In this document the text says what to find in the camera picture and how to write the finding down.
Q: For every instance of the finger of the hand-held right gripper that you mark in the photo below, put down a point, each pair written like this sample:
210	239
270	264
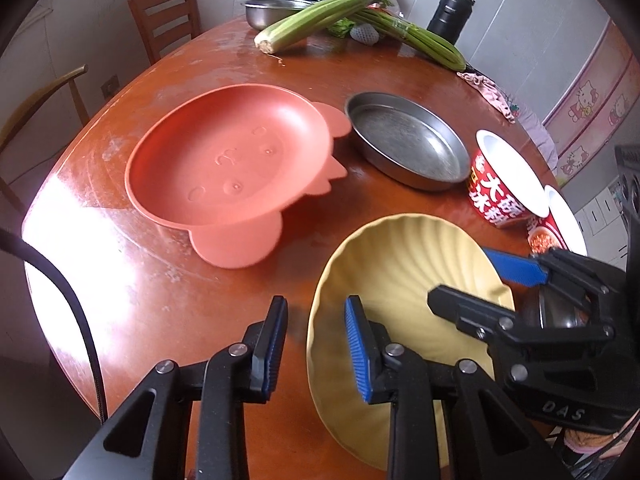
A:
470	310
515	267

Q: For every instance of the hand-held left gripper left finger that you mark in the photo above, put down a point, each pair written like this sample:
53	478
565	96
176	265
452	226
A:
272	355

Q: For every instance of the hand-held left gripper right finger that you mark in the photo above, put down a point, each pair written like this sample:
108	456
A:
356	350

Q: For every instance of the red instant noodle bowl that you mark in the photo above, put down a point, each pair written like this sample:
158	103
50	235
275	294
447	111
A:
495	195
547	235

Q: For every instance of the small shiny steel bowl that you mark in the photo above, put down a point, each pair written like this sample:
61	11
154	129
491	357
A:
550	312

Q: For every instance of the yellow scalloped plate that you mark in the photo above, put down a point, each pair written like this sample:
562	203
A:
400	270

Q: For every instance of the orange pig-shaped plate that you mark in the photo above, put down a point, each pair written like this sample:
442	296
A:
225	160

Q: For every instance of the white shelf cabinet unit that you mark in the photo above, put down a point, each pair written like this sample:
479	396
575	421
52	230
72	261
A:
597	215

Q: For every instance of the lilac strawberry print garment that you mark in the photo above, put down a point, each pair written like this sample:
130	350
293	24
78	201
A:
537	135

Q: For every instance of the round metal pan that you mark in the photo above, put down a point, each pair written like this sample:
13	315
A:
405	135

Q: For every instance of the pink cloth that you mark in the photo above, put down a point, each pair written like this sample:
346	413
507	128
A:
487	92

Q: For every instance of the pink cartoon cat cabinet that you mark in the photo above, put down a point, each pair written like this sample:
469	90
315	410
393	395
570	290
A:
595	95

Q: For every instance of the celery bunch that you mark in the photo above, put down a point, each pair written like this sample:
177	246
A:
305	22
425	37

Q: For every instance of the black thermos bottle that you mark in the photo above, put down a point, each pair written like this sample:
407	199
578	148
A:
447	15

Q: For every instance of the white foam fruit net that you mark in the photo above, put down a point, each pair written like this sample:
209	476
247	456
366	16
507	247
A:
362	34

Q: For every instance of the green leafy vegetable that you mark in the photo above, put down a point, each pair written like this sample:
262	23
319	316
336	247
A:
341	27

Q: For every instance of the large steel bowl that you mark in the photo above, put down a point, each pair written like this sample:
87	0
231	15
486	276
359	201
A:
265	12

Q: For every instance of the curved wooden armchair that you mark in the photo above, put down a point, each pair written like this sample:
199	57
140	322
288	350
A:
50	82

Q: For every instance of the orange wooden slatted chair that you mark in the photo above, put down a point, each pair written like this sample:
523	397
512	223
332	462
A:
165	2

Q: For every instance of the low wall socket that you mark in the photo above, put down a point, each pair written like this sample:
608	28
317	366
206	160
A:
110	87

